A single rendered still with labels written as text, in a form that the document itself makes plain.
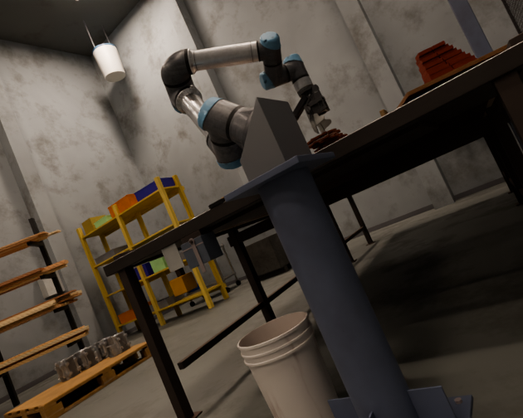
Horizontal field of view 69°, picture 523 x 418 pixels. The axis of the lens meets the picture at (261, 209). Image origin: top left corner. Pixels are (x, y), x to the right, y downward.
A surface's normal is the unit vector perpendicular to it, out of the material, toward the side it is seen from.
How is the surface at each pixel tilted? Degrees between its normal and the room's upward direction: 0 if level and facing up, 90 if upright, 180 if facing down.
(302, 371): 93
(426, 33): 90
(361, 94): 90
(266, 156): 90
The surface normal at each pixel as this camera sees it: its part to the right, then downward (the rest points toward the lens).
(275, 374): -0.33, 0.13
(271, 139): -0.52, 0.17
